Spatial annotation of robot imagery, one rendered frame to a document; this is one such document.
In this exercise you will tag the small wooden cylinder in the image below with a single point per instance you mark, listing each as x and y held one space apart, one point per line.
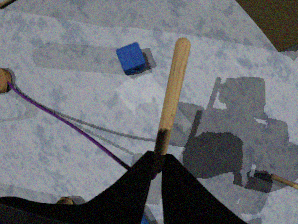
65 200

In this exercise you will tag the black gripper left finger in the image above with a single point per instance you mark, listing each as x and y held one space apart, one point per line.
122 203

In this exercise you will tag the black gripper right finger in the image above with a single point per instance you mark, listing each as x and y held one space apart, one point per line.
186 201

